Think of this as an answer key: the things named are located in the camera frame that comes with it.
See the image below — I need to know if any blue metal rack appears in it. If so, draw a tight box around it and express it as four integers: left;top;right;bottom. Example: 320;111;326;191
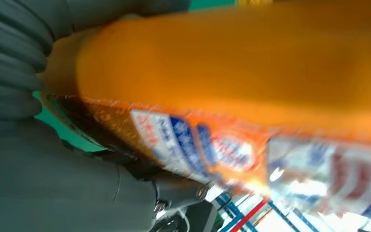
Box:
214;192;321;232

